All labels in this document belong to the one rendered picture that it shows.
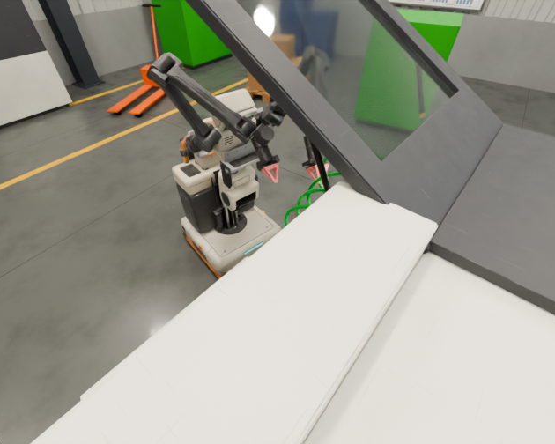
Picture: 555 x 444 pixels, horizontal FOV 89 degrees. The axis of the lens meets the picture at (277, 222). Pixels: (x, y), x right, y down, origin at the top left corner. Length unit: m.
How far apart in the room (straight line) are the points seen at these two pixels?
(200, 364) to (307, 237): 0.27
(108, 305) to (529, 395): 2.38
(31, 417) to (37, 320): 0.66
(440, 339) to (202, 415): 0.38
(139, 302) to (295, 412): 2.13
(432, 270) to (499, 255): 0.13
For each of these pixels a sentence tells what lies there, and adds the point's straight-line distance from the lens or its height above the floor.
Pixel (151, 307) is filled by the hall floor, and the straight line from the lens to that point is 2.39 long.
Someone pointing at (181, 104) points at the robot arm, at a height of 1.44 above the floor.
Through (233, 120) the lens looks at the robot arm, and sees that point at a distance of 1.19.
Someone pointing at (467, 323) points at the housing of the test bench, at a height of 1.47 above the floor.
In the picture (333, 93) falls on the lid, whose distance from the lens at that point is 0.77.
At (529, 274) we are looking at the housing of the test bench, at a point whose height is 1.50.
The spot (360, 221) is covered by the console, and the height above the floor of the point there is 1.55.
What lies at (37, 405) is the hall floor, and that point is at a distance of 2.42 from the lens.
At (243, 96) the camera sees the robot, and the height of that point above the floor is 1.37.
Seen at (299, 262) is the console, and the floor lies 1.55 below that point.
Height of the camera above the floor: 1.93
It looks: 45 degrees down
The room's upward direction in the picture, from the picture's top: straight up
